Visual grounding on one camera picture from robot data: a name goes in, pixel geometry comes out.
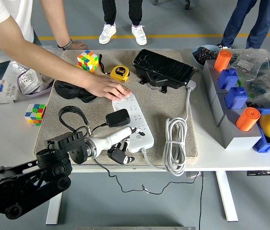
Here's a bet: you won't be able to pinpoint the person's left hand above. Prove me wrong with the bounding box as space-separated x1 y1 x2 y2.
71 40 89 50

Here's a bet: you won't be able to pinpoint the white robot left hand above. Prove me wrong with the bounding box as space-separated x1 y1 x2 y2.
92 126 146 165

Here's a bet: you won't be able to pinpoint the person's right hand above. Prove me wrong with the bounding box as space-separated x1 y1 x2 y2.
84 74 133 101

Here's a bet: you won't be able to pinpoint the thin black plug cord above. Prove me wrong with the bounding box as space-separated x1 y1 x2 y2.
90 122 201 195

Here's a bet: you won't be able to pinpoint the black plug adapter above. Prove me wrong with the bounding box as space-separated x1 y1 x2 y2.
105 108 131 128

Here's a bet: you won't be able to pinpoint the white power strip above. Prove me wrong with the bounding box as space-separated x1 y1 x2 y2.
112 93 155 153

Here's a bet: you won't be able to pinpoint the dark wristband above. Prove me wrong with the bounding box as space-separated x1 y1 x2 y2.
57 38 73 52

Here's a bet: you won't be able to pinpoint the colourful puzzle cube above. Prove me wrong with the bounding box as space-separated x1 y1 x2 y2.
24 103 47 127
77 49 99 73

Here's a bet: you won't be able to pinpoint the black cloth pouch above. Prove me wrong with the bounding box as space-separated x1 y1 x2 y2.
54 80 97 104

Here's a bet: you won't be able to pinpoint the person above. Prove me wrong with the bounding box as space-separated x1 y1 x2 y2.
216 0 270 50
98 0 148 46
0 0 133 108

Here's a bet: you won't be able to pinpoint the grey-brown mat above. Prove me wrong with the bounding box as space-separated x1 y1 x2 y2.
34 49 199 167

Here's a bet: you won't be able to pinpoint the black table control panel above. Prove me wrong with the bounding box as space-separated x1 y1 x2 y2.
247 170 270 177

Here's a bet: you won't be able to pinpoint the black finned device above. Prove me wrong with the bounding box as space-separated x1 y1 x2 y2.
132 48 197 94

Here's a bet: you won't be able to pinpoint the white table leg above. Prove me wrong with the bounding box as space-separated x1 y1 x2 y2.
45 172 66 225
215 171 239 222

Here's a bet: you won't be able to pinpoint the grey under-table box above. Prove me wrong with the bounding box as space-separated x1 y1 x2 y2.
186 171 202 179

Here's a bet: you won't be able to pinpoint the white circuit breaker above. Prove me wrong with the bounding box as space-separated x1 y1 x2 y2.
0 80 18 105

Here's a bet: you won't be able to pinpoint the light blue bowl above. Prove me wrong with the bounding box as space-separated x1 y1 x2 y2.
191 45 222 69

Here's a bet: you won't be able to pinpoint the grey holder box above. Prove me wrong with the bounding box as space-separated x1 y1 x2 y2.
201 59 262 150

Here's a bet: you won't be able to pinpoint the black printed packets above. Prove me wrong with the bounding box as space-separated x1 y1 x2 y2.
194 47 218 60

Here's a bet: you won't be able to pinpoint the orange cylinder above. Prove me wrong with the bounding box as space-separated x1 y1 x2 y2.
213 49 233 72
235 107 261 132

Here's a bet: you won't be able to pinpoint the blue plastic block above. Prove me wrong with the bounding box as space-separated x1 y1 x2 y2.
224 87 249 110
218 68 239 91

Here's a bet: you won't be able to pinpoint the clear bags of components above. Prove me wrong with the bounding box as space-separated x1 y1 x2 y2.
228 47 270 108

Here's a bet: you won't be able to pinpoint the yellow tape measure with strap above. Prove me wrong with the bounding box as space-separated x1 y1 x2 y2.
98 54 130 83

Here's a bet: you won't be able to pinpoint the white wall socket module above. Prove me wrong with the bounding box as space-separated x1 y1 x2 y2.
38 70 54 83
18 68 42 95

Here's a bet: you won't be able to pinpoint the white power strip cable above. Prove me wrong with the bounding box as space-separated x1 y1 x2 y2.
140 80 198 178

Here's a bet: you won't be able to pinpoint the black hanging cable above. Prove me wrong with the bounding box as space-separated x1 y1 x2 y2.
198 171 205 230

